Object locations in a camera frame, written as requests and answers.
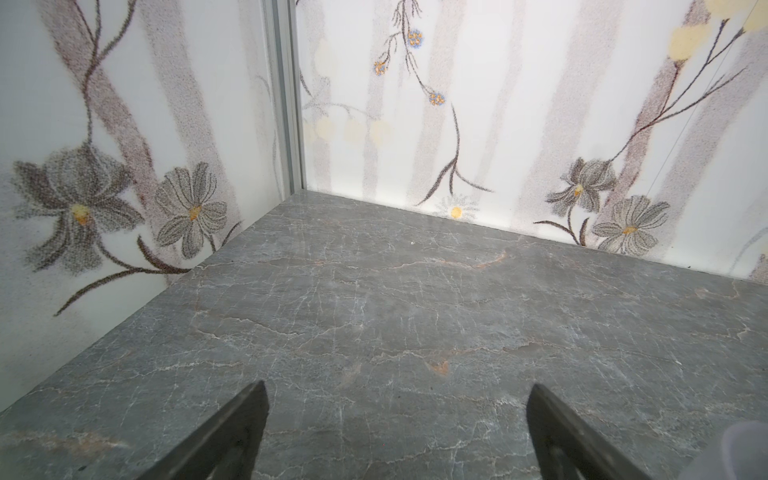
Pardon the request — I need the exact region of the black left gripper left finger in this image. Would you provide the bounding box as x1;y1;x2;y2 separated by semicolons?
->
138;380;269;480

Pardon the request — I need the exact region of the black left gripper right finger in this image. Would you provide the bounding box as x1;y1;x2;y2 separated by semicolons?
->
526;383;650;480

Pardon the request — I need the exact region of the clear plastic cup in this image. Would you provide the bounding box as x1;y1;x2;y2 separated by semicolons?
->
677;419;768;480

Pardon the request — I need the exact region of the aluminium corner post left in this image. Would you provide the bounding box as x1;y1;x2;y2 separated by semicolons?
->
261;0;306;196

